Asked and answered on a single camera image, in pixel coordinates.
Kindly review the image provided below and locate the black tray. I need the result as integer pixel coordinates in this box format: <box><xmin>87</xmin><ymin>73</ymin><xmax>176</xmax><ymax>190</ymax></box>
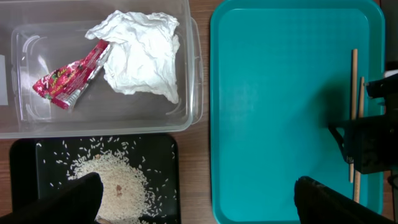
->
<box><xmin>9</xmin><ymin>134</ymin><xmax>181</xmax><ymax>223</ymax></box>

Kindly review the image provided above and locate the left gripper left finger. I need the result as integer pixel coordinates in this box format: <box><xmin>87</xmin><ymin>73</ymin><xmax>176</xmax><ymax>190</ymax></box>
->
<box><xmin>1</xmin><ymin>172</ymin><xmax>104</xmax><ymax>224</ymax></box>

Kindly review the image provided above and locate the wooden chopstick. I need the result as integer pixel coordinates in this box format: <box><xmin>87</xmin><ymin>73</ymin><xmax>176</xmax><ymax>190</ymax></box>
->
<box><xmin>349</xmin><ymin>49</ymin><xmax>358</xmax><ymax>184</ymax></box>
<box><xmin>353</xmin><ymin>77</ymin><xmax>365</xmax><ymax>203</ymax></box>

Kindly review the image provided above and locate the white napkin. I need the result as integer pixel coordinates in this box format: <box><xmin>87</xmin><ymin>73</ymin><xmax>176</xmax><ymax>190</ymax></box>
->
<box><xmin>85</xmin><ymin>10</ymin><xmax>180</xmax><ymax>104</ymax></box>

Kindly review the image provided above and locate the spilled rice pile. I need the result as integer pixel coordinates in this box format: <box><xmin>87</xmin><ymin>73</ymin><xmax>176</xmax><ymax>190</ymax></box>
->
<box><xmin>60</xmin><ymin>153</ymin><xmax>149</xmax><ymax>223</ymax></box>

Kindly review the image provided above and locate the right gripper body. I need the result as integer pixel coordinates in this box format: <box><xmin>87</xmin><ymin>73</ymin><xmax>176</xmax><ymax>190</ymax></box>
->
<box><xmin>328</xmin><ymin>73</ymin><xmax>397</xmax><ymax>174</ymax></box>

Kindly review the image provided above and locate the clear plastic bin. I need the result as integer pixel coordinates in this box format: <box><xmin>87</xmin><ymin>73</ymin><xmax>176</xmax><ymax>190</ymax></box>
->
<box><xmin>0</xmin><ymin>0</ymin><xmax>205</xmax><ymax>139</ymax></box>

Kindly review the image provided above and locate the teal serving tray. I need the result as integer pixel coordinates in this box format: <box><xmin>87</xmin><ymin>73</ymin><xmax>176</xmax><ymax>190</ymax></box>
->
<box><xmin>210</xmin><ymin>0</ymin><xmax>384</xmax><ymax>223</ymax></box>

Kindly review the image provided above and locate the red snack wrapper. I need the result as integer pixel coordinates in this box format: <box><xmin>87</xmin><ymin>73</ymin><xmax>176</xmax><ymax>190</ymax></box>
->
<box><xmin>32</xmin><ymin>40</ymin><xmax>112</xmax><ymax>110</ymax></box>

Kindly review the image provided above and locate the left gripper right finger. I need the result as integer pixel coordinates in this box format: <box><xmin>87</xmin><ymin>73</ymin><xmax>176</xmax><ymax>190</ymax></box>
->
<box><xmin>294</xmin><ymin>176</ymin><xmax>394</xmax><ymax>224</ymax></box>

